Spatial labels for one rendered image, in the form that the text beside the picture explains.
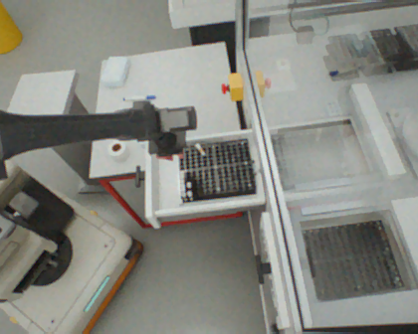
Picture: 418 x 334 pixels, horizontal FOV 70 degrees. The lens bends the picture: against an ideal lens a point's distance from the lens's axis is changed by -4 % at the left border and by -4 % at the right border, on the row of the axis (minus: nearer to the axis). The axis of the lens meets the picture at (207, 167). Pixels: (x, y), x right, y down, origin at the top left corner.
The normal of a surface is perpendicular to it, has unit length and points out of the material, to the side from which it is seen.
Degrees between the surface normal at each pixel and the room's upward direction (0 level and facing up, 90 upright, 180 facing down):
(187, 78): 0
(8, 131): 74
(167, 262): 0
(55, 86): 0
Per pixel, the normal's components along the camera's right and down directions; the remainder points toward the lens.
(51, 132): 0.92, -0.04
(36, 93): -0.10, -0.47
